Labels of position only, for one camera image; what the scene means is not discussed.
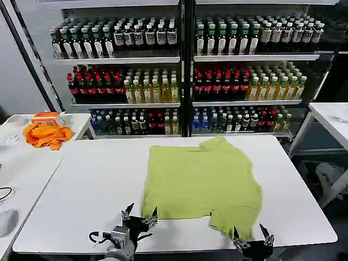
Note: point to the white tape roll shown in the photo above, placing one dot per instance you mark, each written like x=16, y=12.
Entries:
x=19, y=119

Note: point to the white side table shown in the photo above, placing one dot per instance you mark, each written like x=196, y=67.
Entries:
x=79, y=122

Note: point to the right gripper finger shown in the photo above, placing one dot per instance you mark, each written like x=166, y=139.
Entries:
x=267, y=236
x=240, y=240

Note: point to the white table with legs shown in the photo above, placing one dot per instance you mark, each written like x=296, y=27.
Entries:
x=326, y=127

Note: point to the black slanted pole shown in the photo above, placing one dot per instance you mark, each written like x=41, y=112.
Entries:
x=27, y=57

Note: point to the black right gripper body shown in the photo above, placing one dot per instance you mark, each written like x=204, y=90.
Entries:
x=258, y=251

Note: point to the orange cloth pile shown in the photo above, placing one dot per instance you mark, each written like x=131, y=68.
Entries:
x=46, y=136

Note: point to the grey rounded device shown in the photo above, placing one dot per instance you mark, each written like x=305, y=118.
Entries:
x=6, y=223

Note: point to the green shirt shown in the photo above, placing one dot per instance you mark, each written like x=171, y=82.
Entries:
x=201, y=185

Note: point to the small white object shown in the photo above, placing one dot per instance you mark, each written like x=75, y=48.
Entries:
x=12, y=139

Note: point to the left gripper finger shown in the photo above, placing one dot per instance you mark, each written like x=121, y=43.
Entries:
x=151, y=217
x=127, y=210

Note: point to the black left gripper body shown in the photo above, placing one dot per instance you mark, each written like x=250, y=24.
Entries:
x=136, y=227

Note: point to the orange and white box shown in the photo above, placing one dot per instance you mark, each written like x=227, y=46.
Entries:
x=46, y=118

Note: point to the shelf rack with bottles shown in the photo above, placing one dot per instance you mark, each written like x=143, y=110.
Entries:
x=119, y=73
x=253, y=73

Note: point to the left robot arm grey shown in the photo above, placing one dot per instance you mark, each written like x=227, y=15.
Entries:
x=119, y=248

